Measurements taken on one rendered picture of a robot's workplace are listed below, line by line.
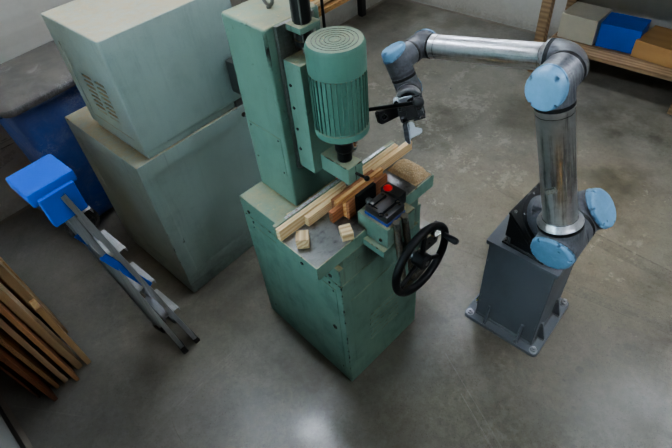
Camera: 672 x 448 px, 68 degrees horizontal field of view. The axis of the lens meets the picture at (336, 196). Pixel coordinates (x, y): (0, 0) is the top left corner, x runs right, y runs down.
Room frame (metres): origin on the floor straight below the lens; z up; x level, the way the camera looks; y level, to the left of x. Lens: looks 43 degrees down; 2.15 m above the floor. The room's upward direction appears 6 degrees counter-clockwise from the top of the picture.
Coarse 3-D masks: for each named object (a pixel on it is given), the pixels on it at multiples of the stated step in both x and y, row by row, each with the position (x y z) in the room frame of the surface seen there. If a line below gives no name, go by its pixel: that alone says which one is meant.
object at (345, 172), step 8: (328, 152) 1.36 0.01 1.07; (336, 152) 1.35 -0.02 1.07; (328, 160) 1.33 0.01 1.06; (336, 160) 1.31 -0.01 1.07; (352, 160) 1.30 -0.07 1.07; (360, 160) 1.30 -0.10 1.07; (328, 168) 1.33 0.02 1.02; (336, 168) 1.30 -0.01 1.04; (344, 168) 1.27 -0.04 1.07; (352, 168) 1.27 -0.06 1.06; (360, 168) 1.29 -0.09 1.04; (336, 176) 1.30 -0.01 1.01; (344, 176) 1.27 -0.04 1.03; (352, 176) 1.26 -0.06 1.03
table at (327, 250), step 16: (432, 176) 1.37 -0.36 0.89; (416, 192) 1.31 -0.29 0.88; (304, 224) 1.19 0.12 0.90; (320, 224) 1.18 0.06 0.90; (336, 224) 1.17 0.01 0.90; (352, 224) 1.17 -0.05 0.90; (416, 224) 1.16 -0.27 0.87; (288, 240) 1.12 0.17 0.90; (320, 240) 1.11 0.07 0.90; (336, 240) 1.10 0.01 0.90; (352, 240) 1.09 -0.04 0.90; (368, 240) 1.11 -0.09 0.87; (288, 256) 1.10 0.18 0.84; (304, 256) 1.05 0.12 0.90; (320, 256) 1.04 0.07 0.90; (336, 256) 1.04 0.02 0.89; (384, 256) 1.05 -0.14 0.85; (320, 272) 1.00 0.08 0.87
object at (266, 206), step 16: (256, 192) 1.49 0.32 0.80; (272, 192) 1.48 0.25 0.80; (256, 208) 1.40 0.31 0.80; (272, 208) 1.39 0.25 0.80; (288, 208) 1.38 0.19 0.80; (416, 208) 1.31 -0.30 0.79; (272, 224) 1.32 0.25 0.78; (368, 256) 1.14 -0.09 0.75; (336, 272) 1.06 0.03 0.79; (352, 272) 1.09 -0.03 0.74
